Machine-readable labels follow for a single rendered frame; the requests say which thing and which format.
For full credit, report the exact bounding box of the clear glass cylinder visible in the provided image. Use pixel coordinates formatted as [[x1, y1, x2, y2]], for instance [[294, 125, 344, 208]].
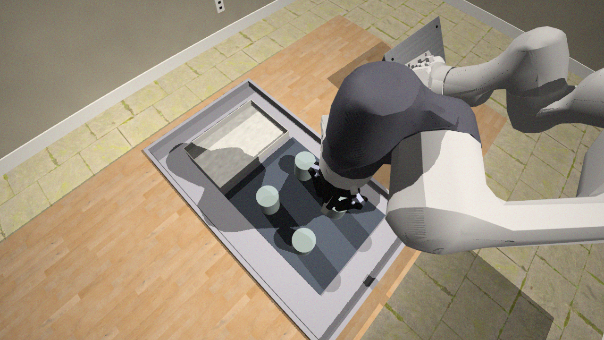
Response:
[[326, 197, 347, 220], [294, 151, 316, 181], [292, 228, 316, 256], [256, 185, 280, 215]]

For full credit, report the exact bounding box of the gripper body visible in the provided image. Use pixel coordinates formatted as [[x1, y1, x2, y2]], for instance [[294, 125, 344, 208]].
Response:
[[319, 169, 357, 198]]

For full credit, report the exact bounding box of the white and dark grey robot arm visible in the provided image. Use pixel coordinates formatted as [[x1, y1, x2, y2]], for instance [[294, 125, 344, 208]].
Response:
[[319, 26, 604, 255]]

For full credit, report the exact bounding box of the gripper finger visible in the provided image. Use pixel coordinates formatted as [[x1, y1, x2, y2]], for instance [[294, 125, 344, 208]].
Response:
[[308, 161, 334, 213], [323, 193, 368, 215]]

